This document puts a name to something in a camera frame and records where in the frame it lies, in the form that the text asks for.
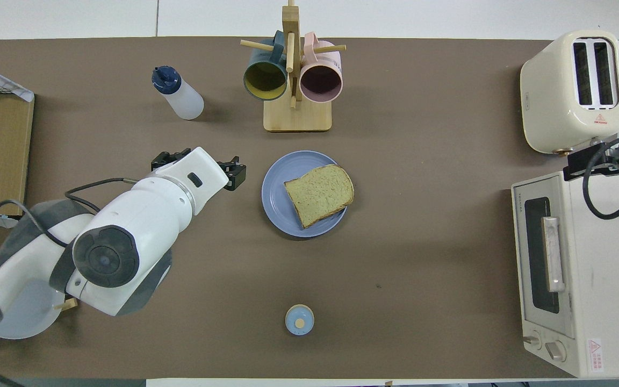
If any dark teal mug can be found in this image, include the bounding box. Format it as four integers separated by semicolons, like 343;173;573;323
243;31;289;102

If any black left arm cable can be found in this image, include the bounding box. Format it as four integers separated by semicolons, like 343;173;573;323
0;177;139;248

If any grey plate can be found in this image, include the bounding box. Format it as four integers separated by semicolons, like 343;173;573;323
0;252;66;340

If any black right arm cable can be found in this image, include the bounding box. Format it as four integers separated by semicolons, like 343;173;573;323
582;134;619;220

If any bread slice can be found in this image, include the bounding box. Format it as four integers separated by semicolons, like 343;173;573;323
284;164;355;228

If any pink mug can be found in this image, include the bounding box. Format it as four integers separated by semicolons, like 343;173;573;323
299;32;344;104

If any white toaster oven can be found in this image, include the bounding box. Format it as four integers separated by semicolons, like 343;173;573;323
511;171;619;378

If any squeeze bottle navy cap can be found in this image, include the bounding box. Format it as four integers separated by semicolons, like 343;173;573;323
152;66;205;120

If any blue round plate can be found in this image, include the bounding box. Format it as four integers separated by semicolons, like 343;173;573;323
261;150;349;238

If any brown table mat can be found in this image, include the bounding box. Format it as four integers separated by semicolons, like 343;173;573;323
0;36;619;379

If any cream two-slot toaster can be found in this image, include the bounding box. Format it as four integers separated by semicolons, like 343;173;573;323
520;30;619;155

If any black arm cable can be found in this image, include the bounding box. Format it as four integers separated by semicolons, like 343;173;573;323
582;134;619;220
0;177;139;248

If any wooden mug tree stand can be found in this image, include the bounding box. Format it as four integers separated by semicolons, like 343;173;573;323
240;0;347;133

